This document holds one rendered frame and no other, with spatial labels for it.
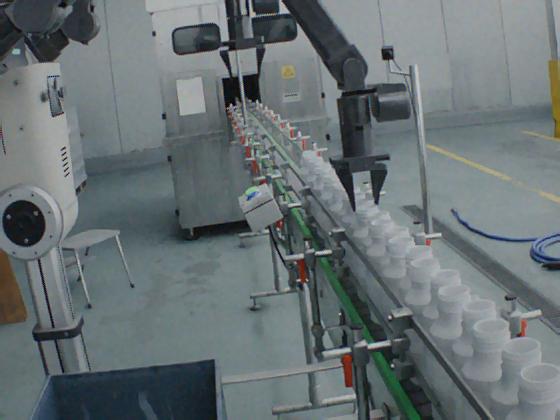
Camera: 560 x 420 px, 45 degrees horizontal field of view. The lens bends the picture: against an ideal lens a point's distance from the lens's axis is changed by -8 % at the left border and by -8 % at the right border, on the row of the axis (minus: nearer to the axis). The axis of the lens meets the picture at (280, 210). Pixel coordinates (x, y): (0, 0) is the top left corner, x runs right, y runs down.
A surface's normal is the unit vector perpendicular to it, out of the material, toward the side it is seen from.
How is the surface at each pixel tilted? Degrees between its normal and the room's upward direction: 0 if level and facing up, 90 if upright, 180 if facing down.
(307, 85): 90
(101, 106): 90
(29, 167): 101
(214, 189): 90
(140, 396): 90
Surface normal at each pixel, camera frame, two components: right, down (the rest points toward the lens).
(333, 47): 0.06, 0.23
